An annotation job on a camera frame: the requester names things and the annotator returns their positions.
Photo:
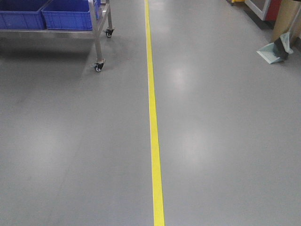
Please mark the teal dustpan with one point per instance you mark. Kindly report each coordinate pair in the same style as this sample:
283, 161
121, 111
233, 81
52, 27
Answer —
274, 53

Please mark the blue crate on cart right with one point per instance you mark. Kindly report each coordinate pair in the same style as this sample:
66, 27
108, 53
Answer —
68, 15

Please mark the cardboard tube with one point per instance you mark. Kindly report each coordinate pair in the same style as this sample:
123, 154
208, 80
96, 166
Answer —
287, 12

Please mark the blue crate on cart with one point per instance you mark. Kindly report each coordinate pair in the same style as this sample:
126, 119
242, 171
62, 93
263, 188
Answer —
22, 14
68, 15

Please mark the steel cart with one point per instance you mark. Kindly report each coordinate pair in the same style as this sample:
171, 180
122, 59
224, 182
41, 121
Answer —
101, 22

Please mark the blue crate on cart left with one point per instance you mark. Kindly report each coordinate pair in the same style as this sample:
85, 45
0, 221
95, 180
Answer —
22, 14

